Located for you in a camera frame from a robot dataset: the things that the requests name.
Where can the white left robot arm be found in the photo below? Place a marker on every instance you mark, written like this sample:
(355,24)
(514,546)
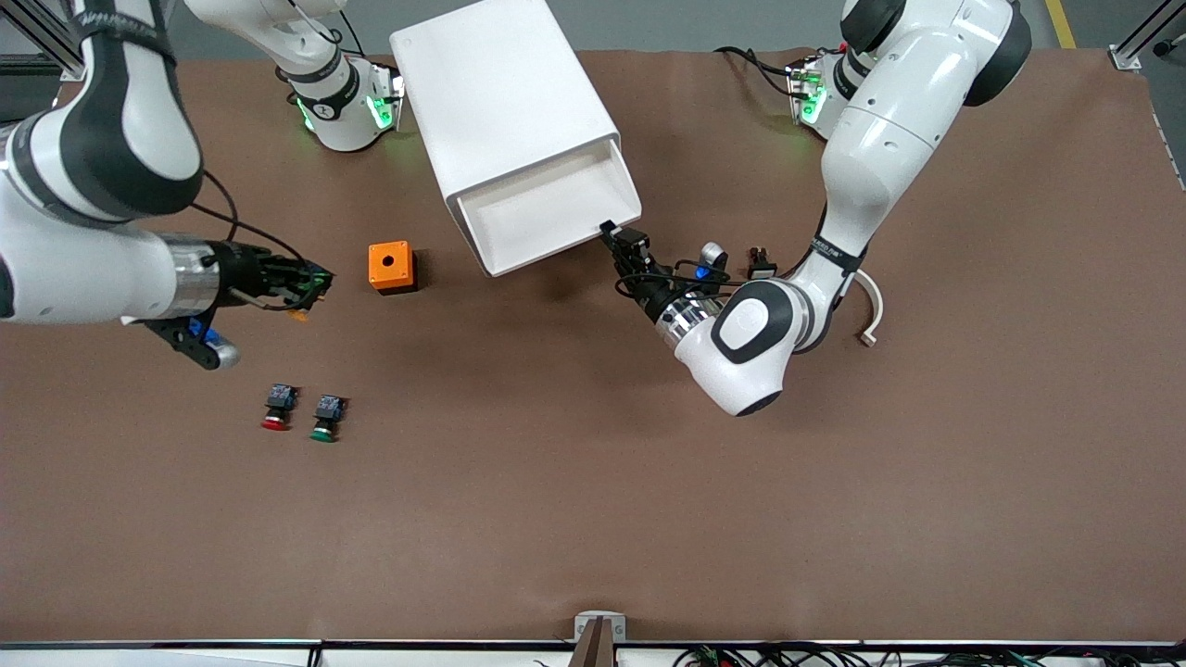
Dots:
(880,139)

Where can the red push button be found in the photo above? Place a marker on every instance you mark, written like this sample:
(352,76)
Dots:
(281,398)

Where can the green push button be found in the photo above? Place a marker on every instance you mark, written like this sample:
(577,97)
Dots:
(329,408)

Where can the white curved bracket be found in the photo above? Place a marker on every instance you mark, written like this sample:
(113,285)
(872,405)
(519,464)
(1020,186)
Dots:
(876,310)

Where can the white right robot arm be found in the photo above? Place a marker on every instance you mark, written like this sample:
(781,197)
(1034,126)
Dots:
(83,259)

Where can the black white switch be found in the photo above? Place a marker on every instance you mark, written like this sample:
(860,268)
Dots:
(762,270)

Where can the yellow push button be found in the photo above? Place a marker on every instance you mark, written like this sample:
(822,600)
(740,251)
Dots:
(298,316)

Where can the grey table clamp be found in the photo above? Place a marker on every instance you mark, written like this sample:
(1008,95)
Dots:
(584,628)

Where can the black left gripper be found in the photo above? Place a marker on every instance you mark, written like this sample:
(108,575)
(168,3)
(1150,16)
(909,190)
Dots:
(651,288)

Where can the brown wedge post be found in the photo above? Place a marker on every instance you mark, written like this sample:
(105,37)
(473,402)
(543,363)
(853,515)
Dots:
(598,648)

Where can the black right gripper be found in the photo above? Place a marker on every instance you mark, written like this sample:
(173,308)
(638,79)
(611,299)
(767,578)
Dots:
(243,270)

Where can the aluminium frame profile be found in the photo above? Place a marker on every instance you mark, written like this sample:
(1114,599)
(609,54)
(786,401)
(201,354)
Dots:
(1126,57)
(65,63)

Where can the orange box with hole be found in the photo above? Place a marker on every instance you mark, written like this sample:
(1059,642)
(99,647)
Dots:
(378,269)

